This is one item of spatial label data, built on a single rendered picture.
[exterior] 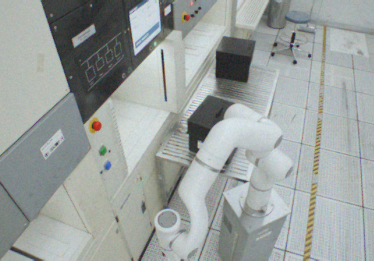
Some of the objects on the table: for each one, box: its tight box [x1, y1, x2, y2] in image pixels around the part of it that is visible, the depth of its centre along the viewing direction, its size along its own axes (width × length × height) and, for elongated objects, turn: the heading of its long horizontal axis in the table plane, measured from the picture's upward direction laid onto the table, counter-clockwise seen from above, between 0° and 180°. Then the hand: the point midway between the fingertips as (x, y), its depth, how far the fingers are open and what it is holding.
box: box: [215, 36, 256, 83], centre depth 250 cm, size 29×29×25 cm
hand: (173, 259), depth 114 cm, fingers open, 8 cm apart
